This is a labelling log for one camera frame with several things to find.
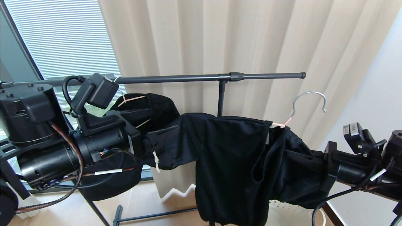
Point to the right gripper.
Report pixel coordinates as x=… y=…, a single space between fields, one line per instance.
x=355 y=169

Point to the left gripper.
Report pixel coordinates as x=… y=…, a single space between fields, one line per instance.
x=106 y=147

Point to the pink clothes hanger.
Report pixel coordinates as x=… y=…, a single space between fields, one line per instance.
x=309 y=93
x=133 y=99

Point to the black garment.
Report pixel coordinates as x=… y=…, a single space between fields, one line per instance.
x=229 y=157

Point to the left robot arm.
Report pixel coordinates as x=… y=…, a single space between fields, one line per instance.
x=28 y=106

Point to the white laundry basket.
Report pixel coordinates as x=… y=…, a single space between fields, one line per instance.
x=292 y=213

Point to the black clothes rack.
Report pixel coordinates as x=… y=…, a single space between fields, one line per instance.
x=188 y=77

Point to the black shorts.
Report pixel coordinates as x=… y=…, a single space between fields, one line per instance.
x=163 y=106

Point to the white curtain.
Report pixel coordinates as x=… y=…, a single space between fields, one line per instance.
x=29 y=205

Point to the window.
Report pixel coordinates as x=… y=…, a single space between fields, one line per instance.
x=69 y=40

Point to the beige curtain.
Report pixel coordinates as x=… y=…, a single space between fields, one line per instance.
x=220 y=37

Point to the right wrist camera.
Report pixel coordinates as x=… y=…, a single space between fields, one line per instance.
x=356 y=135

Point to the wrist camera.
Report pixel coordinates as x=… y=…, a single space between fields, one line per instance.
x=356 y=135
x=102 y=91

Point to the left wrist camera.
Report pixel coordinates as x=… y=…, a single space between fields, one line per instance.
x=102 y=91

